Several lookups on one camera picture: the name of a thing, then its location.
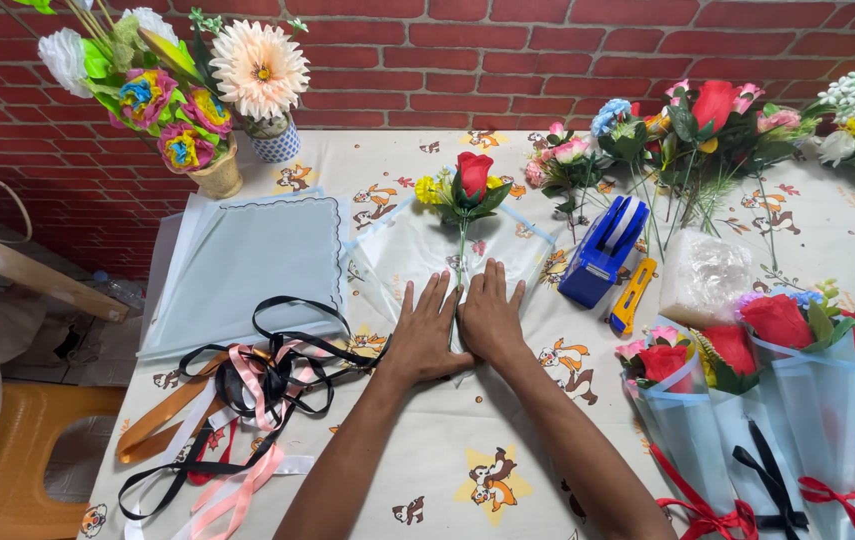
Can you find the blue tape dispenser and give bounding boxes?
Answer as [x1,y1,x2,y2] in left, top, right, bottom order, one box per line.
[558,195,652,310]

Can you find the woven pot with paper flowers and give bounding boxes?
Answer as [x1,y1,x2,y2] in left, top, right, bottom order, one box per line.
[11,0,245,201]

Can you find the pink rosebud spray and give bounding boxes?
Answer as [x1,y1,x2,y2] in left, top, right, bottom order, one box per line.
[523,122,602,243]

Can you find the person's right hand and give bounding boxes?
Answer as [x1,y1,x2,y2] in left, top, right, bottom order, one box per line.
[457,258,529,366]

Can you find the red rose stem yellow flowers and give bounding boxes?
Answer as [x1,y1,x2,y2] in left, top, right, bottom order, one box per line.
[414,151,513,354]

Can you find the clear plastic bottle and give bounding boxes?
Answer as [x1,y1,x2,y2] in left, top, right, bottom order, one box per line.
[92,270,146,310]

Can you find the pink satin ribbon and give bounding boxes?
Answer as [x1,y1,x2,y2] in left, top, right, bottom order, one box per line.
[171,339,327,540]

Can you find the rose bouquet pink flowers red bow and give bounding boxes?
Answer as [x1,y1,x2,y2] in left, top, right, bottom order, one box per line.
[615,324,760,540]

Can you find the rose bouquet purple flowers red bow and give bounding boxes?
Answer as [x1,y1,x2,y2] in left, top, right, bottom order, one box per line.
[733,279,855,540]

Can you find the wooden board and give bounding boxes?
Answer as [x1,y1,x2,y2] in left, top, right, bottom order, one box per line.
[0,216,130,324]

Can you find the orange satin ribbon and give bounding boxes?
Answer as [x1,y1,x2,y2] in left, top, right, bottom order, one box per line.
[116,348,252,466]

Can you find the checked vase with peach flower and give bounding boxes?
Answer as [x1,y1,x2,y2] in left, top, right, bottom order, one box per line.
[187,7,313,165]

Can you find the clear plastic bag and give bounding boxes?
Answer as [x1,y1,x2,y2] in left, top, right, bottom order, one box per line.
[658,228,755,330]

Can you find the heap of mixed artificial flowers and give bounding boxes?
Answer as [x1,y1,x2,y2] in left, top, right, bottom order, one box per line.
[641,78,822,273]

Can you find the person's left hand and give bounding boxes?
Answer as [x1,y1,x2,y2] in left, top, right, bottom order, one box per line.
[386,270,478,384]

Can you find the blue artificial flower spray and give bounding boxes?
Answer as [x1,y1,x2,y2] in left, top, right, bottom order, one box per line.
[589,98,650,198]

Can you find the white satin ribbon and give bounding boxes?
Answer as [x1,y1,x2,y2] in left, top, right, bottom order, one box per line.
[123,378,317,540]

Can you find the long black ribbon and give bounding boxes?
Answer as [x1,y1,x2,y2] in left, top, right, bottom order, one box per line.
[117,294,392,522]

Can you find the cartoon print tablecloth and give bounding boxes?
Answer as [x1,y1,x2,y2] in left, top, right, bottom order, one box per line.
[78,129,855,540]

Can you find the translucent pale wrapping sheet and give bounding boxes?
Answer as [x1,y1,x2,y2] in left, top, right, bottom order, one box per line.
[345,196,557,385]

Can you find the yellow utility knife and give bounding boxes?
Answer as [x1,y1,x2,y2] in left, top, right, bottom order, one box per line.
[609,257,658,336]

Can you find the red satin ribbon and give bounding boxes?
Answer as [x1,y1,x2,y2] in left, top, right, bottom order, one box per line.
[186,418,241,487]

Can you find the orange plastic stool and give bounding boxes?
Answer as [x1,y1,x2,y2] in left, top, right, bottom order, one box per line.
[0,384,128,540]

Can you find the stack of pale blue sheets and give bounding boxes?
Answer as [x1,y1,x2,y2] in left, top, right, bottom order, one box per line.
[138,187,353,361]

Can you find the rose bouquet black bow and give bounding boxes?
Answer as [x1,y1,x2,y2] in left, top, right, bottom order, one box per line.
[692,324,811,540]

